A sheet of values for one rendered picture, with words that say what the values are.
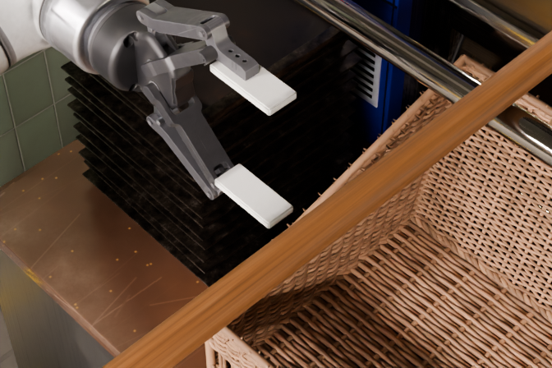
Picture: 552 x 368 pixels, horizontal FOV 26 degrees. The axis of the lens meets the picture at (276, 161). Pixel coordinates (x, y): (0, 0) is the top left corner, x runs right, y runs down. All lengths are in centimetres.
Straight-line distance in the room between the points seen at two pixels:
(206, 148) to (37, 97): 147
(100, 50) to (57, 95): 149
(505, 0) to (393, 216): 36
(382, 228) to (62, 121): 110
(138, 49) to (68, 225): 73
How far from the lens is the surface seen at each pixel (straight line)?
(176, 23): 97
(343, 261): 163
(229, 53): 94
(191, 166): 108
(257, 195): 103
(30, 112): 252
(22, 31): 112
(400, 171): 95
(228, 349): 145
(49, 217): 176
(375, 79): 174
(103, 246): 171
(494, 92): 102
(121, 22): 105
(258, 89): 93
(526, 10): 150
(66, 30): 108
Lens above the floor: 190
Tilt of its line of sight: 47 degrees down
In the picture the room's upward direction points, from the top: straight up
